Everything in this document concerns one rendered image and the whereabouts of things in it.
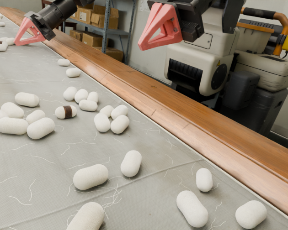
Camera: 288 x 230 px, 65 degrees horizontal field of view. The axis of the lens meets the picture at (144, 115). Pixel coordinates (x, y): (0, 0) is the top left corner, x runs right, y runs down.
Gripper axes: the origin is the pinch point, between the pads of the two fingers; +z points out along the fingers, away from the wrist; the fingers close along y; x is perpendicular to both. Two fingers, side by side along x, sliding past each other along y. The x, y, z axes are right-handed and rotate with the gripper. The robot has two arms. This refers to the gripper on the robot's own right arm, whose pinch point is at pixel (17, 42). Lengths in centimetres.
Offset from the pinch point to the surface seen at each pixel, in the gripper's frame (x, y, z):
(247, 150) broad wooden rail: 9, 64, -11
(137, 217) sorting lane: -1, 63, 5
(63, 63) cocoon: 5.1, 16.9, -4.3
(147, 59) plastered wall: 153, -152, -113
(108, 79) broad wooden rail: 7.8, 31.1, -8.3
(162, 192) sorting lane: 2, 62, 2
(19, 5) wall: 85, -450, -64
